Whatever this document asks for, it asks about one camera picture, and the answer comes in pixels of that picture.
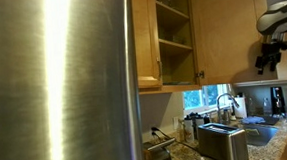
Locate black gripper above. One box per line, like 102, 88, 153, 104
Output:
252, 41, 283, 76

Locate metal cabinet door hinge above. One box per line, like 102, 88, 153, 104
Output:
196, 69, 206, 81

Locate chrome kitchen faucet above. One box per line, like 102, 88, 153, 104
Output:
216, 92, 241, 125

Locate black soda maker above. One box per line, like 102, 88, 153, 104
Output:
269, 85, 286, 116

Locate clear plastic bottle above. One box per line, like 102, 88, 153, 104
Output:
247, 97, 256, 118
262, 97, 273, 117

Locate white paper towel roll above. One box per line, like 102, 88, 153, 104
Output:
234, 96, 249, 119

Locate black drying mat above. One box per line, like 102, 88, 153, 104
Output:
264, 115, 281, 127

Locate yellow green sink scrubber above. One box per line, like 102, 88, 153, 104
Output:
245, 126, 256, 138

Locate stainless steel sink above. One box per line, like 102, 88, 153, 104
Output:
232, 116, 283, 149

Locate white framed window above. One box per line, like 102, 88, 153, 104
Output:
182, 83, 235, 117

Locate small black capped bottle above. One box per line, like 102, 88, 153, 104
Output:
203, 113, 211, 125

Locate flat glass plates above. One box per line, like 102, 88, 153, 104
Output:
163, 79, 195, 87

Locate stainless steel toaster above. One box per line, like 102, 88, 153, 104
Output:
196, 120, 251, 160

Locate stainless steel refrigerator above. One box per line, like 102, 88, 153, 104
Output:
0, 0, 144, 160

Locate wooden wall cabinet with shelves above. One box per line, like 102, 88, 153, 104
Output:
131, 0, 202, 96

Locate grey metal door handle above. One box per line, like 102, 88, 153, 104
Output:
155, 57, 163, 80

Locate white switch plate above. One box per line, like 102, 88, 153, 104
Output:
172, 115, 181, 130

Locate black power cord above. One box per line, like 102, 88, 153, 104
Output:
150, 123, 202, 157
151, 130, 170, 145

